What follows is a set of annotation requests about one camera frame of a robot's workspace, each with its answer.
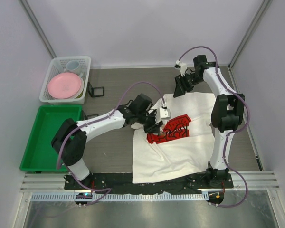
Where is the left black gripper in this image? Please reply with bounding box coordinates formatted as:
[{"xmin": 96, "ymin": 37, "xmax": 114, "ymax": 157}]
[{"xmin": 136, "ymin": 108, "xmax": 162, "ymax": 133}]

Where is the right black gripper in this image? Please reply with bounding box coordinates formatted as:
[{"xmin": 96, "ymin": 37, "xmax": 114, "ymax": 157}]
[{"xmin": 173, "ymin": 73, "xmax": 204, "ymax": 98}]

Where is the white printed t-shirt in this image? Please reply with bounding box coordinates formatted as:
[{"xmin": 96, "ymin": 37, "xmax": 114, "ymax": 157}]
[{"xmin": 132, "ymin": 92, "xmax": 216, "ymax": 184}]

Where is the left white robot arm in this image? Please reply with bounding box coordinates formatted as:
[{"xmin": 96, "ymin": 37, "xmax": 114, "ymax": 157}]
[{"xmin": 51, "ymin": 94, "xmax": 170, "ymax": 190}]

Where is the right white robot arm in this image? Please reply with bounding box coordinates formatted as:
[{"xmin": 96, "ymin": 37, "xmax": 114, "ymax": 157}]
[{"xmin": 173, "ymin": 55, "xmax": 245, "ymax": 188}]

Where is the black box with orange brooch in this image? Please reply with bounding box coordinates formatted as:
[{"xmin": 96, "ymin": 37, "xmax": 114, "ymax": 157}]
[{"xmin": 87, "ymin": 82, "xmax": 105, "ymax": 98}]

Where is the yellow-green plate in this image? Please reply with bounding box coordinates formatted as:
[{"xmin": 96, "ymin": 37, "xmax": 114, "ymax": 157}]
[{"xmin": 74, "ymin": 78, "xmax": 85, "ymax": 98}]

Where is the pink plate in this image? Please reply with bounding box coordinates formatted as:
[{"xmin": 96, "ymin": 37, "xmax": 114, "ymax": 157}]
[{"xmin": 47, "ymin": 73, "xmax": 81, "ymax": 99}]

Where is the light blue cup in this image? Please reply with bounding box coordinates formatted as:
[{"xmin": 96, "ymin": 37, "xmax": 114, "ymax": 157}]
[{"xmin": 64, "ymin": 60, "xmax": 83, "ymax": 77}]

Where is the white plastic basket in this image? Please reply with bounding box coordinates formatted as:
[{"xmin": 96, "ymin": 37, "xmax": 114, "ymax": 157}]
[{"xmin": 39, "ymin": 56, "xmax": 91, "ymax": 105}]

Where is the green plastic tray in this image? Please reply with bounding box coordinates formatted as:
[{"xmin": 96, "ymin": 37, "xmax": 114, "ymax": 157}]
[{"xmin": 19, "ymin": 105, "xmax": 82, "ymax": 172}]

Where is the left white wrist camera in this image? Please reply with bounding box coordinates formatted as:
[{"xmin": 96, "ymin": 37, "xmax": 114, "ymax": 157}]
[{"xmin": 156, "ymin": 100, "xmax": 171, "ymax": 122}]

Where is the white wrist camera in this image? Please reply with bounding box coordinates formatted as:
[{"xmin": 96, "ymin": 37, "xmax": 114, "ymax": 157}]
[
  {"xmin": 174, "ymin": 60, "xmax": 187, "ymax": 76},
  {"xmin": 156, "ymin": 100, "xmax": 171, "ymax": 122}
]

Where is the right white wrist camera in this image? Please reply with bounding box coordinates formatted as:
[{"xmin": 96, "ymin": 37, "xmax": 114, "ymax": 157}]
[{"xmin": 174, "ymin": 60, "xmax": 187, "ymax": 76}]

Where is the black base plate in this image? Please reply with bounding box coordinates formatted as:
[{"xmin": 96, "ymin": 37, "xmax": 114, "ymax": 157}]
[{"xmin": 64, "ymin": 171, "xmax": 234, "ymax": 193}]

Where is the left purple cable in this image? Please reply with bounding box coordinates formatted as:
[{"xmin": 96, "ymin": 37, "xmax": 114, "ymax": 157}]
[{"xmin": 56, "ymin": 81, "xmax": 168, "ymax": 206}]

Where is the white slotted cable duct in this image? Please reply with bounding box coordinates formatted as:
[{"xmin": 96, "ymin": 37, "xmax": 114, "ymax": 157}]
[{"xmin": 31, "ymin": 191, "xmax": 209, "ymax": 202}]

